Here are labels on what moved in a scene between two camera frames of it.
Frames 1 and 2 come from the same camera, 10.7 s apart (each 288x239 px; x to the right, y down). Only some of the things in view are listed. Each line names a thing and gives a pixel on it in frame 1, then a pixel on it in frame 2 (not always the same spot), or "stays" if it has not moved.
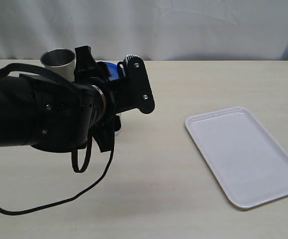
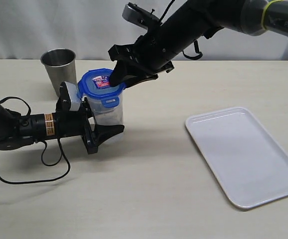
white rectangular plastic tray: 250,165 stays
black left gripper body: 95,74 to 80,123
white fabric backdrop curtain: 158,30 stays
